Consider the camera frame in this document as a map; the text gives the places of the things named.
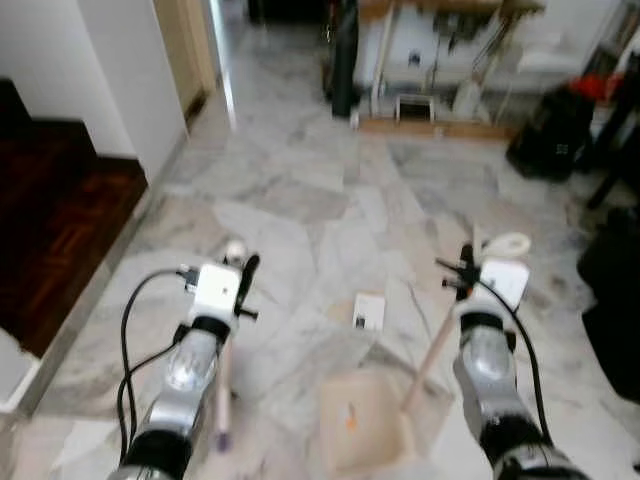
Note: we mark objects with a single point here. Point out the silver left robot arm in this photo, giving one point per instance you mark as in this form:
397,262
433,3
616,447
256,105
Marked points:
190,370

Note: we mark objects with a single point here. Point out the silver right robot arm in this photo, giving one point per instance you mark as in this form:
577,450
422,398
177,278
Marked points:
485,370

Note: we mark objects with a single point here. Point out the white paper card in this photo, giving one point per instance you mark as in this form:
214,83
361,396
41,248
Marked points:
370,308

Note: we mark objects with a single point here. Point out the black bag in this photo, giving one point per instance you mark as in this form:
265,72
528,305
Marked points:
550,135

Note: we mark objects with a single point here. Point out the large black bulky object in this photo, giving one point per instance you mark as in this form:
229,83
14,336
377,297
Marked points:
615,300

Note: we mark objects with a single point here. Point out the dark wooden stairs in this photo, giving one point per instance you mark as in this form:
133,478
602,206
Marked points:
50,220

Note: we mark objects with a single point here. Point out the white boxy appliance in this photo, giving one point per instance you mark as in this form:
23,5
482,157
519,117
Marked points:
420,50

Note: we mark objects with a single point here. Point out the red cloth item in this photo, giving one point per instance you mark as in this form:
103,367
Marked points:
597,87

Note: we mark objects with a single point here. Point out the light wooden door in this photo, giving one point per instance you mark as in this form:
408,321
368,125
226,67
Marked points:
185,50

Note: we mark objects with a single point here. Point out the black upright vacuum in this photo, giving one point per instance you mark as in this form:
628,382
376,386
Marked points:
345,60

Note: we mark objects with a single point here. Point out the wooden table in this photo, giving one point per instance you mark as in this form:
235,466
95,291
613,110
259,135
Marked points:
450,8

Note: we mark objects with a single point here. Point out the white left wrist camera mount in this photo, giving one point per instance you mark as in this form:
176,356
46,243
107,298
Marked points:
215,290

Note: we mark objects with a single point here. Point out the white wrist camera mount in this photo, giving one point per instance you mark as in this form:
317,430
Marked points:
507,282
215,290

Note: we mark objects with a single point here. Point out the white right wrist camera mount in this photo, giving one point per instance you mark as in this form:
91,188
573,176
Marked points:
507,282

